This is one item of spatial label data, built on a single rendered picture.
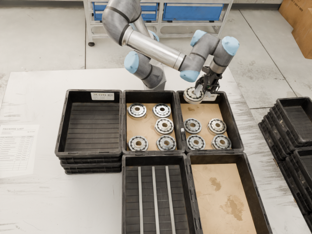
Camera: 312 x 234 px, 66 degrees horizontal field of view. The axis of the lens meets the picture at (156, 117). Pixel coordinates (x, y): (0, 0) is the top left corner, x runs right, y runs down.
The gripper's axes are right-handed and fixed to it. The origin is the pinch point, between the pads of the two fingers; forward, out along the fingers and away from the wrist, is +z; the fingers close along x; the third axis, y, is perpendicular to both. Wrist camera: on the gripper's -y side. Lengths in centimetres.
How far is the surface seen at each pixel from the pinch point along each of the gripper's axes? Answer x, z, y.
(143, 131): -27.0, 20.8, 12.4
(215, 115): 15.9, 15.2, 2.0
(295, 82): 181, 78, -110
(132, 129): -33.2, 21.6, 10.8
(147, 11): -5, 58, -177
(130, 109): -34.1, 18.8, -0.7
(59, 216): -66, 39, 51
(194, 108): 4.3, 16.8, -3.7
